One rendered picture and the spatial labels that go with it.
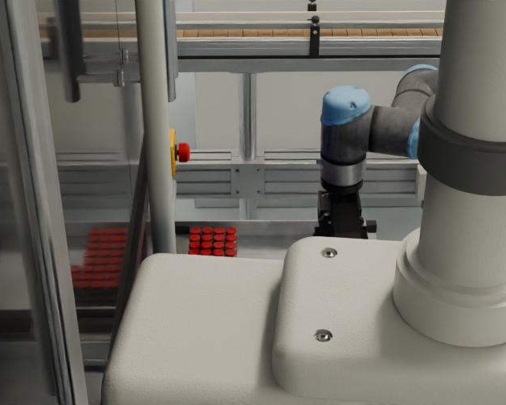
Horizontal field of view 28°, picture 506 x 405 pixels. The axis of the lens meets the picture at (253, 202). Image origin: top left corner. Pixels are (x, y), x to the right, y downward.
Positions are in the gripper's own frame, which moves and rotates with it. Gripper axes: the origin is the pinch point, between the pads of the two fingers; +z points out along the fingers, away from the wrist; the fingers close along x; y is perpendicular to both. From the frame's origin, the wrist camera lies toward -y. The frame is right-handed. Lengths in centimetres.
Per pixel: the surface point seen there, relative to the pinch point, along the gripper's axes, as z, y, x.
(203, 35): 0, 100, 27
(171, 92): -51, -26, 25
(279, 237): 5.1, 19.2, 9.8
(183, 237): 5.1, 19.7, 28.4
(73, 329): -53, -72, 31
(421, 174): 39, 94, -32
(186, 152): -7.4, 30.8, 27.6
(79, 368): -48, -72, 31
